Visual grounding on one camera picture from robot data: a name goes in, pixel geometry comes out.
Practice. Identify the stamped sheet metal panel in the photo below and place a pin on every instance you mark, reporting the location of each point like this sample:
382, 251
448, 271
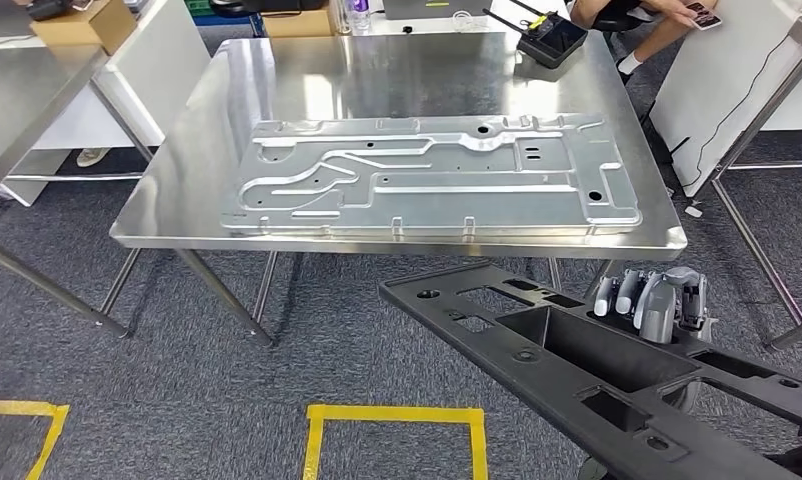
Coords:
441, 199

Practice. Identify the pink smartphone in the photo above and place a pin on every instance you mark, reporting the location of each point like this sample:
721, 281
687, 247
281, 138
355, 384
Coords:
704, 16

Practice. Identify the cardboard box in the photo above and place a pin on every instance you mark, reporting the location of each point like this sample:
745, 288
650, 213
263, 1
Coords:
83, 30
302, 25

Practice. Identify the yellow floor tape marking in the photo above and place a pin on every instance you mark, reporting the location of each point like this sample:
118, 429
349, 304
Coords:
17, 407
394, 414

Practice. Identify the green plastic crate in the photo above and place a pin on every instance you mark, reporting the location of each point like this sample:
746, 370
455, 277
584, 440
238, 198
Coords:
199, 6

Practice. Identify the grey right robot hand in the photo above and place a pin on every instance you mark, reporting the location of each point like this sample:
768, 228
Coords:
656, 311

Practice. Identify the black plastic plate part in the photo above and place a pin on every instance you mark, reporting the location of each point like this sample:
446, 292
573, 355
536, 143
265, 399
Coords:
573, 351

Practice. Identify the steel workbench table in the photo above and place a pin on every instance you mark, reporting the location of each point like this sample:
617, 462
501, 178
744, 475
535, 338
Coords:
374, 79

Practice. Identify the black remote controller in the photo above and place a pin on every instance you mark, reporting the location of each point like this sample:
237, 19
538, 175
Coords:
553, 43
50, 8

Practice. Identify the small white floor object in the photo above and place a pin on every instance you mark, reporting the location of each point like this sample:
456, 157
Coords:
694, 211

